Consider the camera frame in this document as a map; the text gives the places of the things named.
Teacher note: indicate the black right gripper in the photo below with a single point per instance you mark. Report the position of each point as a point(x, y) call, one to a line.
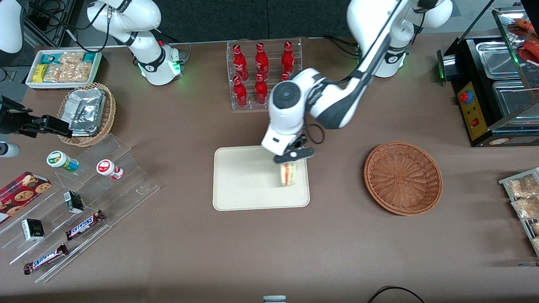
point(12, 123)

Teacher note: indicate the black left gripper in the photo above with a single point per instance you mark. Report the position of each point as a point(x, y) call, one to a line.
point(298, 144)

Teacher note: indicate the triangular sandwich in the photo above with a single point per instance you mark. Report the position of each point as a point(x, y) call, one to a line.
point(288, 174)

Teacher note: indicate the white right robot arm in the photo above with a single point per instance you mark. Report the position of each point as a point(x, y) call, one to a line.
point(147, 46)

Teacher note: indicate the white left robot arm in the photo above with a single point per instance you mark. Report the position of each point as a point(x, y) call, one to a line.
point(286, 109)

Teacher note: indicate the beige plastic tray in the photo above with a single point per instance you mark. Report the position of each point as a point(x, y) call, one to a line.
point(248, 181)

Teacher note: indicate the light wicker basket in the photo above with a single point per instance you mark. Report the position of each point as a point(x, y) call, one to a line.
point(108, 113)

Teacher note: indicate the brown round wicker basket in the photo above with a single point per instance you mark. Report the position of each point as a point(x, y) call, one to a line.
point(402, 179)

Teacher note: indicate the grey metal snack tray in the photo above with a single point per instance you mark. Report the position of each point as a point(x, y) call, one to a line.
point(507, 182)

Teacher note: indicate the silver foil packet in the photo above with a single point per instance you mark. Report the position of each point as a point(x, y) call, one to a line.
point(84, 97)
point(86, 120)

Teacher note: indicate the green lid yogurt cup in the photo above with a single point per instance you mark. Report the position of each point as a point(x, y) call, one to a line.
point(59, 160)

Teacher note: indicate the white rectangular snack bin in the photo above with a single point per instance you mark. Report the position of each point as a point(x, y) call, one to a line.
point(31, 84)

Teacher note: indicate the clear bag of nuts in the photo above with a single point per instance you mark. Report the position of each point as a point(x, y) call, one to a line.
point(52, 73)
point(76, 72)
point(71, 57)

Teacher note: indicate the yellow snack pack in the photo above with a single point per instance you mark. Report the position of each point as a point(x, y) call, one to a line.
point(40, 73)

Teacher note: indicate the red lid yogurt cup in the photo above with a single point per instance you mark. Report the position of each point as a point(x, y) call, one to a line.
point(106, 168)

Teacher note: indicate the teal snack pack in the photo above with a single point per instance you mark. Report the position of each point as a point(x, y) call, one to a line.
point(89, 57)
point(49, 59)

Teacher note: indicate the clear acrylic bottle rack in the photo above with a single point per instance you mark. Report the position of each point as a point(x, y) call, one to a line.
point(248, 105)

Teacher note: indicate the red cola bottle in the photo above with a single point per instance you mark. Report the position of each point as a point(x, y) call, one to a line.
point(240, 63)
point(240, 94)
point(285, 76)
point(261, 91)
point(262, 62)
point(288, 59)

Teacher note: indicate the red cookie box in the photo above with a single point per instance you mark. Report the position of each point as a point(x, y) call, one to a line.
point(21, 195)

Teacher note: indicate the small black drink carton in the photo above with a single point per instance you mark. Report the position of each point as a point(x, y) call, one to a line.
point(33, 229)
point(74, 202)

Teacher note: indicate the clear acrylic stepped display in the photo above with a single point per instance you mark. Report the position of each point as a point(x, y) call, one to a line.
point(122, 185)

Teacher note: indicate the snickers chocolate bar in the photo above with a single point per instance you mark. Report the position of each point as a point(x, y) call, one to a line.
point(45, 259)
point(84, 225)

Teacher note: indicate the small grey box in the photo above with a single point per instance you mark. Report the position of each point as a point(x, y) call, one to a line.
point(274, 299)

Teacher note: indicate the black food warmer machine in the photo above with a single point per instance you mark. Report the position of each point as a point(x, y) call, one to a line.
point(484, 126)

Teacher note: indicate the clear bag of crackers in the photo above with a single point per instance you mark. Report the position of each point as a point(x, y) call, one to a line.
point(536, 244)
point(536, 228)
point(526, 208)
point(522, 187)

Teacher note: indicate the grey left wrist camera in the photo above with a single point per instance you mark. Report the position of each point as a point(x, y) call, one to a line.
point(297, 143)

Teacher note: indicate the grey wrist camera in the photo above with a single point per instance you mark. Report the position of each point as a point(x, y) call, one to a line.
point(297, 143)
point(8, 150)

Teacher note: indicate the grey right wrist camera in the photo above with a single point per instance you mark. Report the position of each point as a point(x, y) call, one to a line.
point(8, 150)

